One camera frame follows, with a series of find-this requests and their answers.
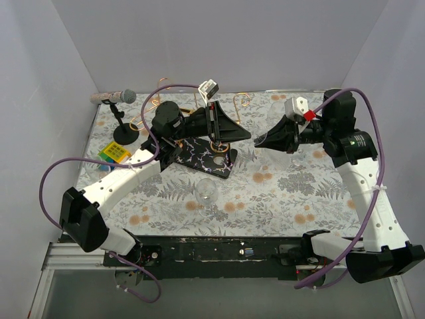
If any clear glass left edge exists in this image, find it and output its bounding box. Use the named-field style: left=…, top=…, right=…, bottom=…
left=83, top=156, right=111, bottom=182

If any microphone on black stand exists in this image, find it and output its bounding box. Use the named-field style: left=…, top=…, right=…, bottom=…
left=90, top=89, right=139, bottom=146

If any colourful toy block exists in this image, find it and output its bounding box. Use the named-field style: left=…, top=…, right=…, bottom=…
left=97, top=141, right=131, bottom=171

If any ribbed glass tumbler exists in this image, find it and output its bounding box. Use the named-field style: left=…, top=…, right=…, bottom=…
left=262, top=148, right=291, bottom=170

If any floral table mat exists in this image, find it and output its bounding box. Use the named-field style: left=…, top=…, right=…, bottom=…
left=86, top=91, right=360, bottom=237

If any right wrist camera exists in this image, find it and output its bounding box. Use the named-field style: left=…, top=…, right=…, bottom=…
left=284, top=97, right=316, bottom=124

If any clear wine glass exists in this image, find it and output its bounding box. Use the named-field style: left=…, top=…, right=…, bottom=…
left=195, top=178, right=218, bottom=218
left=266, top=101, right=286, bottom=129

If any clear wine glass back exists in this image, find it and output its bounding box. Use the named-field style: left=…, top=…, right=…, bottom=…
left=266, top=101, right=286, bottom=129

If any black base frame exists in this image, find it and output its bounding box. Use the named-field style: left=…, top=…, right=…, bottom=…
left=102, top=232, right=343, bottom=282

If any gold black wine glass rack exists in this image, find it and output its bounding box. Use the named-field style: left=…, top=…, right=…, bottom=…
left=133, top=91, right=238, bottom=179

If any stemless clear glass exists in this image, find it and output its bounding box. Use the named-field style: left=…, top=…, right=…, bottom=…
left=290, top=146, right=307, bottom=167

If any clear wine glass front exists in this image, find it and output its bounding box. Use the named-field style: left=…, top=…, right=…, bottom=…
left=195, top=178, right=218, bottom=218

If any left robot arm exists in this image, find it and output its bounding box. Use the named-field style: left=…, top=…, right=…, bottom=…
left=59, top=101, right=251, bottom=266

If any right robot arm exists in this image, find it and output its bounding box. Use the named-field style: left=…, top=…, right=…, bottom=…
left=254, top=88, right=424, bottom=289

